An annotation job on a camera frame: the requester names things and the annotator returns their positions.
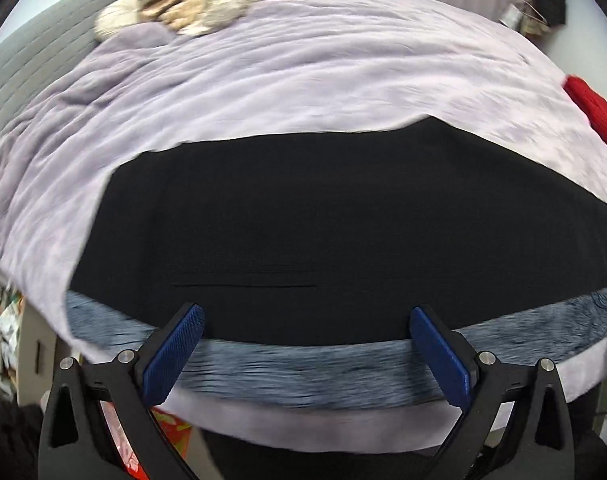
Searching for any grey padded headboard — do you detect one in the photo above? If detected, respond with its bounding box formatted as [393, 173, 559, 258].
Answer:
[0, 0, 184, 133]

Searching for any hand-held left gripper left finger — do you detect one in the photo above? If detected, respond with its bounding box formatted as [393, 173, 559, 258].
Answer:
[38, 302, 206, 480]

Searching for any red knit sweater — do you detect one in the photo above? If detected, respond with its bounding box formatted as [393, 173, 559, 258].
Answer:
[563, 75, 607, 157]

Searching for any lilac plush blanket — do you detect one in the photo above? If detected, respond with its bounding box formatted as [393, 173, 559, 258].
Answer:
[0, 0, 607, 448]

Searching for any red printed packet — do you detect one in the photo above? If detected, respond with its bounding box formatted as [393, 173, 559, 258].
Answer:
[100, 400, 193, 477]

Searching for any cream pillow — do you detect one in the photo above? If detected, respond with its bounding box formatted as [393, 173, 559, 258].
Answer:
[94, 0, 151, 42]

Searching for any cream and beige jacket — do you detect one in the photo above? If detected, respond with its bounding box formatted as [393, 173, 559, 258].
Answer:
[136, 0, 311, 37]

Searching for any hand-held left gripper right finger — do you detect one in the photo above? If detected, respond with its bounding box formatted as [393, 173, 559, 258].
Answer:
[408, 305, 577, 480]

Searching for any black sweater grey hem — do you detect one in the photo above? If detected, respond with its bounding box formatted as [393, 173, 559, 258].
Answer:
[63, 115, 607, 411]

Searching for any pile of colourful clutter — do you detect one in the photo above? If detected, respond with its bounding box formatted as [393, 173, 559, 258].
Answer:
[0, 260, 26, 401]

